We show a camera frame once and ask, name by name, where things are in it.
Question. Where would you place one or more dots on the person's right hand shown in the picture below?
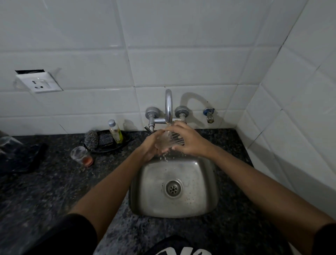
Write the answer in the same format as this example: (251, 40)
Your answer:
(193, 141)

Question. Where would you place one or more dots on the person's left hand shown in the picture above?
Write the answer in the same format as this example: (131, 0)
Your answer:
(149, 147)

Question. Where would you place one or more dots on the person's left fingers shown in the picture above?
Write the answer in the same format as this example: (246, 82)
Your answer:
(160, 143)

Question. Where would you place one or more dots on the person's right fingers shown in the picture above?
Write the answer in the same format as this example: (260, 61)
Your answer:
(175, 127)

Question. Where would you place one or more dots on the clear plastic cup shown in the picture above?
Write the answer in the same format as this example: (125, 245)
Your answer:
(165, 141)

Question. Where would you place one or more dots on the person's left forearm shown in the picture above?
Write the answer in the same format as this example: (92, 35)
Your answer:
(110, 189)

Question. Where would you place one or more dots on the person's right forearm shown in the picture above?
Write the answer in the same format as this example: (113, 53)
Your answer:
(265, 189)

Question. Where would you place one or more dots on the small dish soap bottle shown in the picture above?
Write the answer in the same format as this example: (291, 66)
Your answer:
(116, 131)

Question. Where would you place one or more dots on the stainless steel sink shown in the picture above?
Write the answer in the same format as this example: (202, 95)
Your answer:
(174, 186)

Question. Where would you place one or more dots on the sink drain strainer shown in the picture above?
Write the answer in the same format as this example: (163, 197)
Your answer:
(173, 188)

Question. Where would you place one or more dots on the dark scrub sponge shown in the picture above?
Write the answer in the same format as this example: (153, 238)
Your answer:
(105, 139)

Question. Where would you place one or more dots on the black soap tray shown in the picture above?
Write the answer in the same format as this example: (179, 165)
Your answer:
(105, 147)

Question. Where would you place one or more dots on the steel wool scrubber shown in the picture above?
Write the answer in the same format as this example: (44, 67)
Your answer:
(90, 140)

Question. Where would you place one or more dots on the plastic cup with red residue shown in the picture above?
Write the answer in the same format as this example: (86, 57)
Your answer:
(82, 156)

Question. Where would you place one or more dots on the person's black shirt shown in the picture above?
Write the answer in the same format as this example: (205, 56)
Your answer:
(68, 236)

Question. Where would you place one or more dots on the black plastic bag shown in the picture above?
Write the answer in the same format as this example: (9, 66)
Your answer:
(19, 157)

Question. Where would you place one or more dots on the chrome wall faucet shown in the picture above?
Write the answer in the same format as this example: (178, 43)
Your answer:
(168, 110)

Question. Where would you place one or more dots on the small wall tap valve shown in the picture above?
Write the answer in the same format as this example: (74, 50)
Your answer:
(209, 115)

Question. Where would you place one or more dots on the white wall socket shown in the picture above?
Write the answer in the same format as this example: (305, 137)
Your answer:
(39, 82)

